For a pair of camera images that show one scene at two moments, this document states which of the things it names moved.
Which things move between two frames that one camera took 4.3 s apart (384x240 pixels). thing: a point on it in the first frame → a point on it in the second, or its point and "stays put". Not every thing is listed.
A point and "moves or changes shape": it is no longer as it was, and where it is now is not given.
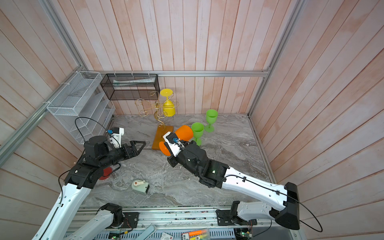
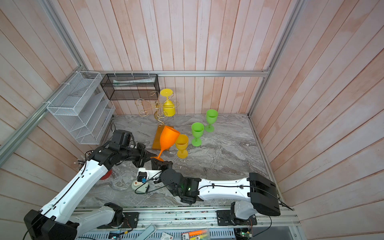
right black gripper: x=174 y=161 → x=164 y=166
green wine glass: x=211 y=116 stays put
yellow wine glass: x=169 y=109 stays put
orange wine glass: x=184 y=132 moves or changes shape
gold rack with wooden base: x=154 y=105 stays put
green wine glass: x=198 y=129 stays put
